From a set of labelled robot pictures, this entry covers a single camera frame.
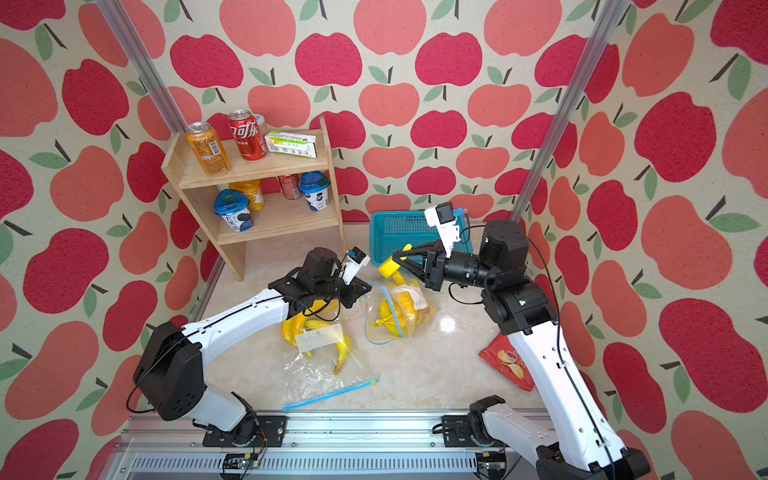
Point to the red cola can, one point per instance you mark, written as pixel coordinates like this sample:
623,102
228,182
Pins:
245,131

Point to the red chips bag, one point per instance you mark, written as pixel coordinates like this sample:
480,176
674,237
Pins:
505,359

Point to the right aluminium corner post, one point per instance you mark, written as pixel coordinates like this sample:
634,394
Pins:
603,29

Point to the blue yogurt cup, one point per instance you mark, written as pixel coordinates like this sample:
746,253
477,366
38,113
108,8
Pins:
233,208
315,189

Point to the left aluminium corner post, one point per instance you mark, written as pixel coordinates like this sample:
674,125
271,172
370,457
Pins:
129,38

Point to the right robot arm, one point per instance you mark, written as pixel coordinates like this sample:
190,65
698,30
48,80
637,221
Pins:
581,444

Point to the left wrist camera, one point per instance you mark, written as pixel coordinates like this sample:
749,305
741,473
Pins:
354,260

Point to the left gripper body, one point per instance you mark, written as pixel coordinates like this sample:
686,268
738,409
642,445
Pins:
346,293

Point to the orange soda can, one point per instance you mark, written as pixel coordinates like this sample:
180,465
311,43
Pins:
207,148

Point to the aluminium corner post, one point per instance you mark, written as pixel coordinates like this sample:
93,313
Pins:
603,29
129,38

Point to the small red can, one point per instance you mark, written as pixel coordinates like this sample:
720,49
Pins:
290,186

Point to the wooden shelf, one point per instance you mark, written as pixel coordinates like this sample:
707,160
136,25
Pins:
280,216

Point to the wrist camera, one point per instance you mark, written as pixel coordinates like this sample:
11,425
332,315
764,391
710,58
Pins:
354,260
444,217

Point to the blue yogurt cup left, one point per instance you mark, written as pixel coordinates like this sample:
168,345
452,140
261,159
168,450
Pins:
233,208

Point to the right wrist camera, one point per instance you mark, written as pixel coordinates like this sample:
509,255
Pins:
444,217

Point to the yellow yogurt cup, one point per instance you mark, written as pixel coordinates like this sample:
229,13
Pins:
252,190

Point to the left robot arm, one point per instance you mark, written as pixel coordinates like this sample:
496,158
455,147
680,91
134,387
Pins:
170,373

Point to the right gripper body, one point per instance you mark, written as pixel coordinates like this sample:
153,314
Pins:
451,272

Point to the teal plastic basket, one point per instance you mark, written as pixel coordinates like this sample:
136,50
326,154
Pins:
392,230

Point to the aluminium front rail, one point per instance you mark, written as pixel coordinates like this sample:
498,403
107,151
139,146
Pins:
330,444

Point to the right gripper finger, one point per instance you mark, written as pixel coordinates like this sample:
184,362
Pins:
414,272
420,254

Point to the zip-top bag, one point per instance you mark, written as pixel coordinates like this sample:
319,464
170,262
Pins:
380,336
311,381

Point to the green white box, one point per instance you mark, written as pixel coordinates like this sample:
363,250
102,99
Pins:
291,143

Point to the blue yogurt cup right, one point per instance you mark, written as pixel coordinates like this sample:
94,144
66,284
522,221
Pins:
315,189

